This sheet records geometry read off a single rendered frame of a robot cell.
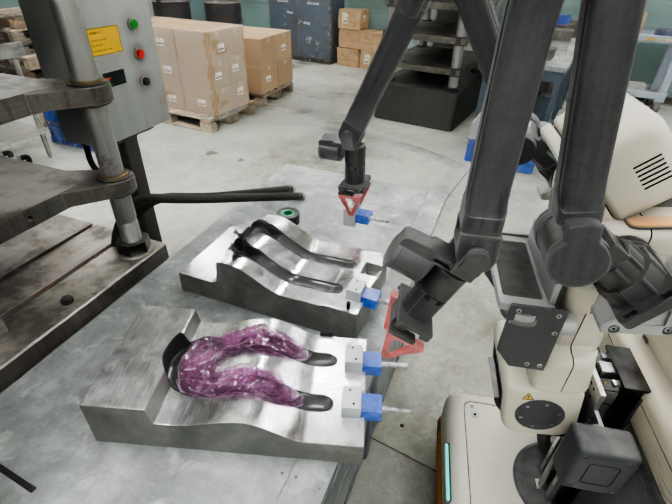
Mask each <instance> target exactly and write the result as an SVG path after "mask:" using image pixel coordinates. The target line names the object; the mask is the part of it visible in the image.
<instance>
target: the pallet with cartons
mask: <svg viewBox="0 0 672 504"><path fill-rule="evenodd" d="M243 36H244V48H245V58H246V70H247V81H248V92H249V96H253V97H254V104H255V105H256V106H266V105H267V103H268V101H267V99H266V98H268V99H275V100H278V99H279V98H281V97H282V96H281V93H282V92H290V93H291V92H292V91H293V82H292V80H293V66H292V56H291V30H283V29H272V28H262V27H250V26H243Z"/></svg>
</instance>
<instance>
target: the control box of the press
mask: <svg viewBox="0 0 672 504"><path fill-rule="evenodd" d="M78 2H79V5H80V9H81V13H82V16H83V20H84V24H85V28H86V31H87V35H88V39H89V42H90V46H91V50H92V53H93V57H94V61H95V64H96V68H97V72H98V75H99V76H100V77H103V78H106V79H107V80H109V81H110V83H111V87H112V91H113V95H114V100H113V101H112V103H110V104H108V105H107V108H108V112H109V116H110V119H111V123H112V127H113V130H114V134H115V138H116V141H117V145H118V149H119V152H120V156H121V160H122V163H123V167H124V168H126V169H129V170H130V171H132V172H133V173H134V175H135V179H136V183H137V189H136V191H135V192H134V193H133V194H131V196H132V199H133V198H135V197H137V196H140V195H143V194H149V193H150V189H149V184H148V180H147V176H146V172H145V168H144V164H143V160H142V156H141V152H140V147H139V143H138V139H137V136H138V134H141V133H143V132H145V131H149V130H150V129H152V128H154V126H155V125H158V124H160V123H162V122H165V121H167V120H169V119H170V115H169V110H168V104H167V99H166V94H165V89H164V84H163V79H162V73H161V68H160V63H159V58H158V53H157V48H156V42H155V37H154V32H153V27H152V22H151V17H150V12H149V6H148V1H147V0H78ZM18 3H19V6H20V9H21V12H22V15H23V18H24V21H25V24H26V27H27V29H28V32H29V35H30V38H31V41H32V44H33V47H34V50H35V53H36V56H37V59H38V62H39V65H40V68H41V71H42V73H43V76H44V79H71V78H72V77H71V74H70V71H69V68H68V64H67V61H66V58H65V55H64V51H63V48H62V45H61V42H60V38H59V35H58V32H57V29H56V25H55V22H54V19H53V15H52V12H51V9H50V6H49V2H48V0H18ZM55 112H56V115H57V117H58V120H59V123H60V126H61V129H62V132H63V135H64V138H65V140H66V141H69V142H74V143H79V144H81V145H83V148H84V152H85V156H86V159H87V162H88V164H89V165H90V167H91V169H92V170H100V169H99V167H98V166H97V165H96V163H95V162H94V160H93V157H92V154H91V149H90V146H92V143H91V139H90V136H89V133H88V130H87V126H86V123H85V120H84V117H83V113H82V110H81V108H72V109H63V110H55ZM139 226H140V230H141V231H142V232H145V233H148V234H149V238H150V239H152V240H155V241H159V242H162V238H161V234H160V230H159V226H158V221H157V217H156V213H155V209H154V206H153V207H152V208H150V209H149V210H148V211H147V212H146V213H145V214H144V215H143V216H142V217H141V219H140V221H139Z"/></svg>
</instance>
